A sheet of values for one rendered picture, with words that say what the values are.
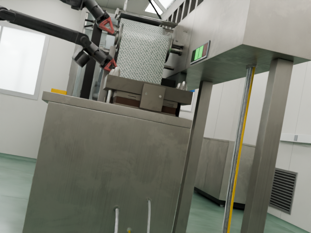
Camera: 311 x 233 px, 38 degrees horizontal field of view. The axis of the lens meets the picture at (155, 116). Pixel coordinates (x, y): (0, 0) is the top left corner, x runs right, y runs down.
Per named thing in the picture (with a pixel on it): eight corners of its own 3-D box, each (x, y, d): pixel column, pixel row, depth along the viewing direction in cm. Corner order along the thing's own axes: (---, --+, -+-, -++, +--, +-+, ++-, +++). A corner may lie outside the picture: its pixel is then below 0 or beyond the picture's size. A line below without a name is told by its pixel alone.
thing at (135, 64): (112, 82, 222) (119, 45, 223) (158, 92, 226) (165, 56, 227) (112, 82, 221) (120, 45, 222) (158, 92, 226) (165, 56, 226)
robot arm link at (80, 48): (84, 35, 211) (77, 32, 218) (68, 53, 210) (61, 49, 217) (101, 52, 218) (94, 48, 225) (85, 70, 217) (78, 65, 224)
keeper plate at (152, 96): (138, 107, 204) (143, 83, 204) (160, 112, 206) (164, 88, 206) (139, 107, 201) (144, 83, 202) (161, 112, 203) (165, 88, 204)
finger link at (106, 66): (115, 78, 219) (100, 65, 218) (114, 79, 226) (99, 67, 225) (124, 68, 220) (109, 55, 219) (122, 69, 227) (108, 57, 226)
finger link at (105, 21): (108, 36, 224) (96, 21, 224) (107, 38, 232) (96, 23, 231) (119, 27, 225) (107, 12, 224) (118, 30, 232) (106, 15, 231)
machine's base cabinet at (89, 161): (43, 199, 435) (60, 111, 438) (109, 210, 446) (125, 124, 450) (5, 305, 187) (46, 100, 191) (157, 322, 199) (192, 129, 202)
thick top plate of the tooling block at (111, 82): (102, 89, 217) (105, 77, 217) (182, 106, 224) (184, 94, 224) (105, 87, 201) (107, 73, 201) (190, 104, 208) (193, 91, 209)
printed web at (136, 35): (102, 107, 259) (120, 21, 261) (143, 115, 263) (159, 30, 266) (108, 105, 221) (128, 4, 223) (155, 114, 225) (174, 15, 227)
